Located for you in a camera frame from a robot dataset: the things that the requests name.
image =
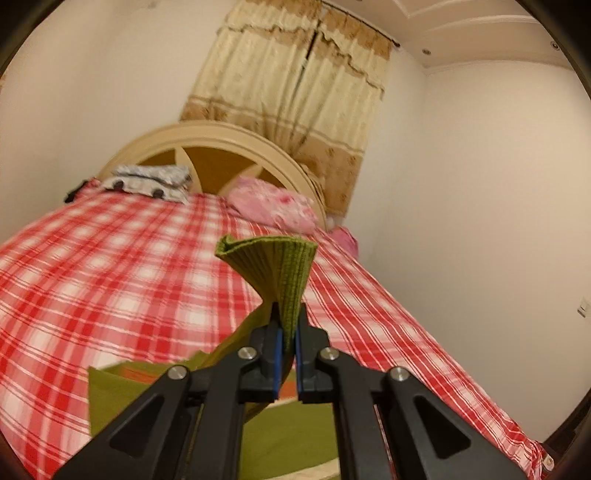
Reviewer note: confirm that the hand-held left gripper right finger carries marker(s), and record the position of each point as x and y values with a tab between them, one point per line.
298	355

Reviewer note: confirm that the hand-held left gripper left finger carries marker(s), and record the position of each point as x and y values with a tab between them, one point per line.
277	353

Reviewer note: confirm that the green knit sweater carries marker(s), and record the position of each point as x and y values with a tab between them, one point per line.
277	267

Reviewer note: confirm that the pink cloth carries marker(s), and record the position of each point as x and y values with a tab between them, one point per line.
345	240

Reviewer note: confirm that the pink floral pillow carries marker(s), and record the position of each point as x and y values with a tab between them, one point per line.
272	205

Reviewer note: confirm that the red plaid bed sheet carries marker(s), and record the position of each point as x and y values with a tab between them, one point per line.
115	277

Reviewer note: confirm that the grey patterned pillow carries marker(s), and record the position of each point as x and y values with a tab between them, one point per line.
147	180

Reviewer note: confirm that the cream wooden headboard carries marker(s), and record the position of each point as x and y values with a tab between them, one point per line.
207	134

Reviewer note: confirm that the beige patterned curtain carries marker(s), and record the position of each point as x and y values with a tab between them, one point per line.
286	92

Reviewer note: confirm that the dark curtain rod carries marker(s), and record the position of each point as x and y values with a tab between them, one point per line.
369	27

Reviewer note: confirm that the white wall switch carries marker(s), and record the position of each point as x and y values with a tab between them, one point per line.
584	307

